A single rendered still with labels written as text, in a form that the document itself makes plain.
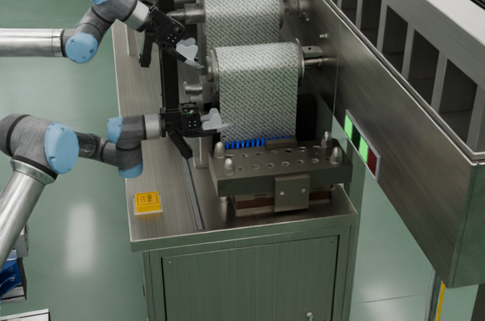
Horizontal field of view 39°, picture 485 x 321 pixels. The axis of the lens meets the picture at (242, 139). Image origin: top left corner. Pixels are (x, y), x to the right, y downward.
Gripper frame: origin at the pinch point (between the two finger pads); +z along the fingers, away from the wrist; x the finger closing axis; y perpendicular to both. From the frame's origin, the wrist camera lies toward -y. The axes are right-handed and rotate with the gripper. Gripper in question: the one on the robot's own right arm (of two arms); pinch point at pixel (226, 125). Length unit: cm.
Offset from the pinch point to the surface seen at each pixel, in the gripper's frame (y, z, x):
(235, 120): 1.8, 2.6, -0.2
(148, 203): -16.5, -25.8, -12.6
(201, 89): 8.8, -6.3, 7.9
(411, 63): 41, 31, -52
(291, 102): 5.9, 19.7, -0.2
